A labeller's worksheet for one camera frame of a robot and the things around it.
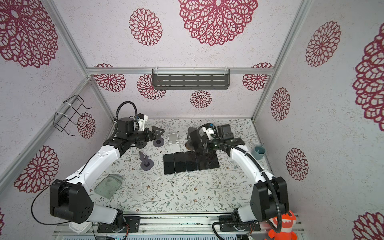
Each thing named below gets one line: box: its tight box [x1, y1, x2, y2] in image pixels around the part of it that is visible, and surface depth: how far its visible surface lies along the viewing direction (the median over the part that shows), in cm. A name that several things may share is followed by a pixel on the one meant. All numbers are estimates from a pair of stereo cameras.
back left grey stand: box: [152, 138, 165, 147], surface depth 108 cm
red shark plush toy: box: [268, 209, 298, 240], surface depth 68 cm
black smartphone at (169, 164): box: [163, 153, 175, 175], surface depth 97 cm
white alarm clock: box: [69, 221, 93, 234], surface depth 71 cm
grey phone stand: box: [139, 151, 154, 171], surface depth 96 cm
